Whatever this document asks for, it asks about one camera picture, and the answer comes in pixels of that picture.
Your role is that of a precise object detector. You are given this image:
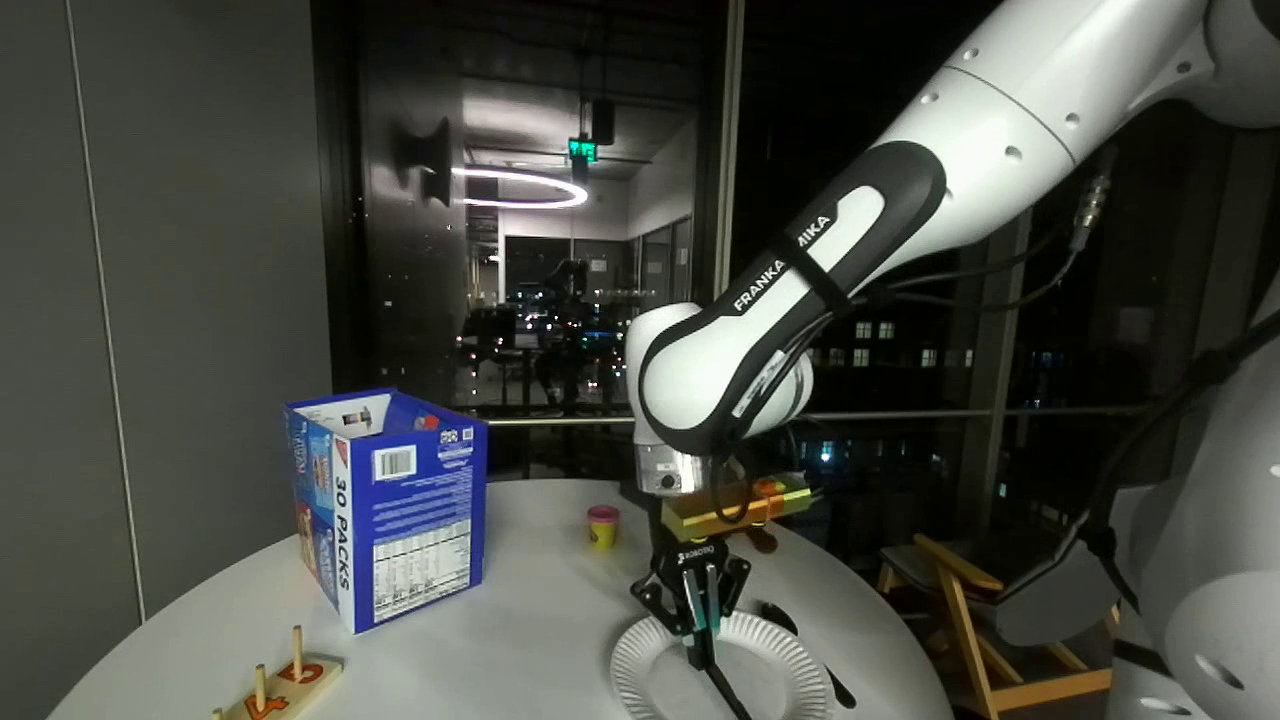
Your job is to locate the metal window handrail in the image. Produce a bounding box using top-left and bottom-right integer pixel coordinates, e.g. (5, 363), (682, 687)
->
(485, 400), (1165, 433)

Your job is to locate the white paper plate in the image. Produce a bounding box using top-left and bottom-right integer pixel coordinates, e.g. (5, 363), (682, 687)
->
(605, 610), (840, 720)

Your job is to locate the blue cardboard box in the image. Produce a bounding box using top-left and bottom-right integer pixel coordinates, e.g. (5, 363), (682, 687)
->
(284, 385), (490, 640)

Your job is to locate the ring ceiling light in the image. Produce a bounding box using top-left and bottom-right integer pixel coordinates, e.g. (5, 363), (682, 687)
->
(448, 162), (596, 217)

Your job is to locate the black plastic knife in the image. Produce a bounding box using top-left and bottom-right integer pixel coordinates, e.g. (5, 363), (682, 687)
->
(682, 556), (761, 720)

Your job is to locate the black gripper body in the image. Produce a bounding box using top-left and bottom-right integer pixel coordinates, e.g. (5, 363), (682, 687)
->
(652, 531), (753, 599)

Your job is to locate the dark grey angled panel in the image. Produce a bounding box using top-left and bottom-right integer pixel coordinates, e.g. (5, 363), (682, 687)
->
(991, 521), (1126, 652)

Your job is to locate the gold wrist camera bar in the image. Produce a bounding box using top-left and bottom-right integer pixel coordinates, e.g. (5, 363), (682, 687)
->
(659, 470), (820, 549)

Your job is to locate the wooden peg board toy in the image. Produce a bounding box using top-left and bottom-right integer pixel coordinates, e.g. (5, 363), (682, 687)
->
(212, 621), (349, 720)

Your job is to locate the yellow cup with pink lid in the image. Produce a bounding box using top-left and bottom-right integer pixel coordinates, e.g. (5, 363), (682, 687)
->
(584, 502), (626, 556)

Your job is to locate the wooden chair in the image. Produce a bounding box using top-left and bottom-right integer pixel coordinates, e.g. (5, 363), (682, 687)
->
(873, 527), (1124, 720)

